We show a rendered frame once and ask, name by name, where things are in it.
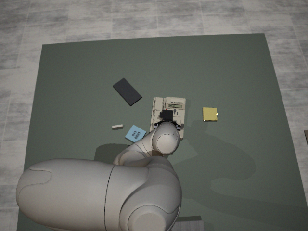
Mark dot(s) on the light blue sticky note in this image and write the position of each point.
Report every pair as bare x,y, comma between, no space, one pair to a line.
135,134

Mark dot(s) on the yellow sticky note pad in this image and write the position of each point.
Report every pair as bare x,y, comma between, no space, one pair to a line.
209,114

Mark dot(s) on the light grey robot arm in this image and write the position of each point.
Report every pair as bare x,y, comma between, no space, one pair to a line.
67,194

